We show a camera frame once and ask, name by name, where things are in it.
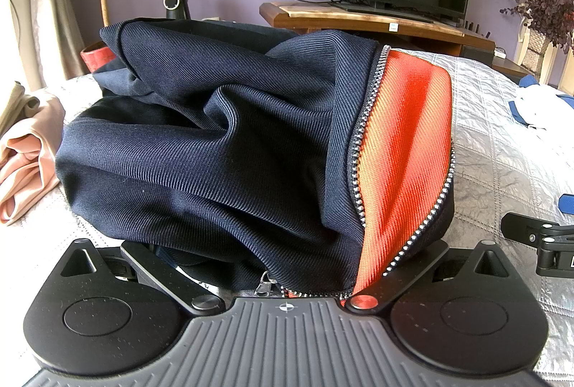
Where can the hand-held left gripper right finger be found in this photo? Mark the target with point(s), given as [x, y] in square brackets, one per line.
[412, 268]

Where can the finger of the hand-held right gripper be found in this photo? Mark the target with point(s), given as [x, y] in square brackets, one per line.
[524, 227]
[567, 205]

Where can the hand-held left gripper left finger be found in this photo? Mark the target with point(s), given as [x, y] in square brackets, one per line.
[188, 284]

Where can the navy orange zip jacket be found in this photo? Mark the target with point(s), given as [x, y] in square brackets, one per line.
[224, 144]

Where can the white garment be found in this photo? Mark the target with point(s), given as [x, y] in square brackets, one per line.
[549, 106]

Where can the dark blue garment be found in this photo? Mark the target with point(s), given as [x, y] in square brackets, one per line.
[519, 111]

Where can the woven vase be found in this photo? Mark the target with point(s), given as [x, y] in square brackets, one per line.
[536, 52]

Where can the small white box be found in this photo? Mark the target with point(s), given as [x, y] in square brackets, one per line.
[500, 52]

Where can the pink garment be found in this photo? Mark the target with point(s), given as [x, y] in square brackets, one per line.
[31, 171]

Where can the dried purple flowers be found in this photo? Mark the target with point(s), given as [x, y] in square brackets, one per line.
[542, 1]

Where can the cream garment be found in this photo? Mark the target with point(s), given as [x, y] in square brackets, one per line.
[15, 104]

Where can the wooden television stand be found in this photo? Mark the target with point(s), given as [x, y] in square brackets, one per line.
[336, 17]

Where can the black cylindrical speaker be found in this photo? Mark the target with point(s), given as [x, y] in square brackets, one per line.
[176, 3]

